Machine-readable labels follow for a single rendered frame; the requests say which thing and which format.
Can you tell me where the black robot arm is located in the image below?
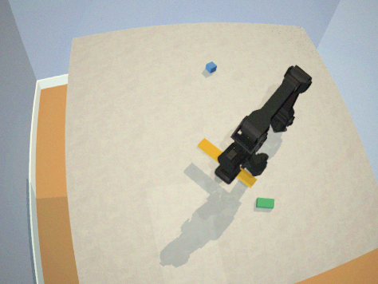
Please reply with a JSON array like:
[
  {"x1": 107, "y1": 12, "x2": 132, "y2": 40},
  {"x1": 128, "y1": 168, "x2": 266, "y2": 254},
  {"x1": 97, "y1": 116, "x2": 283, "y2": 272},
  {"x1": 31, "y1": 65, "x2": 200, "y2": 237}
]
[{"x1": 218, "y1": 65, "x2": 312, "y2": 176}]

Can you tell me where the small blue cube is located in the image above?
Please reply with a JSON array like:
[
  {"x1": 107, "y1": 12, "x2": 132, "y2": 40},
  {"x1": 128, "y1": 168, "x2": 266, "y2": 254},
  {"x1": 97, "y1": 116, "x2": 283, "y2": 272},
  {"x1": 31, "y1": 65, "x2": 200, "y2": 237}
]
[{"x1": 205, "y1": 61, "x2": 217, "y2": 73}]

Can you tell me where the green rectangular block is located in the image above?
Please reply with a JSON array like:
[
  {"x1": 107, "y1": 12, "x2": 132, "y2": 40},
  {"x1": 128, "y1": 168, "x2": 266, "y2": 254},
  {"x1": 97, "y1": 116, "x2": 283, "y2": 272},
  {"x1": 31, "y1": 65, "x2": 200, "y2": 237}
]
[{"x1": 256, "y1": 197, "x2": 274, "y2": 209}]

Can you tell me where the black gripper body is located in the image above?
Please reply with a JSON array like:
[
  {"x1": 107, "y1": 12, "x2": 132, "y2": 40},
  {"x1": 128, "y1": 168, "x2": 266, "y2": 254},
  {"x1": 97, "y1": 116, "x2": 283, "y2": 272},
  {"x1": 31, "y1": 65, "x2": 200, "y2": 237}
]
[{"x1": 215, "y1": 154, "x2": 251, "y2": 184}]

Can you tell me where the yellow bar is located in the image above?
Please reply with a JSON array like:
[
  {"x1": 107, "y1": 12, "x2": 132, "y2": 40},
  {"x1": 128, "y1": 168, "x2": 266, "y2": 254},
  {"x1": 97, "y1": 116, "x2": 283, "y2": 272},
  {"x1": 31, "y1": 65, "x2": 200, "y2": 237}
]
[{"x1": 198, "y1": 138, "x2": 257, "y2": 187}]

